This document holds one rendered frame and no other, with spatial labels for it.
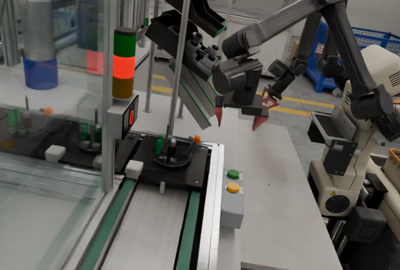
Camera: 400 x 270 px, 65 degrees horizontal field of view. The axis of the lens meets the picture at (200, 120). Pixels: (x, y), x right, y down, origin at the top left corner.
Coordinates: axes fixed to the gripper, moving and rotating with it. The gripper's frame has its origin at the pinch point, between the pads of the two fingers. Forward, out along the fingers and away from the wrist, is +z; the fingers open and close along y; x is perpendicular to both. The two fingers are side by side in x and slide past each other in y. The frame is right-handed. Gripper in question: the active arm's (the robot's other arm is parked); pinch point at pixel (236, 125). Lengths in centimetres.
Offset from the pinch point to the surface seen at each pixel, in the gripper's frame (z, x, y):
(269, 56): 162, 385, 101
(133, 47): -22.6, -4.9, -27.6
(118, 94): -11.7, -8.3, -30.6
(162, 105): 45, 65, -28
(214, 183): 22.7, -2.5, -3.0
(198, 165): 22.0, 3.8, -8.6
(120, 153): 21.2, 4.8, -34.8
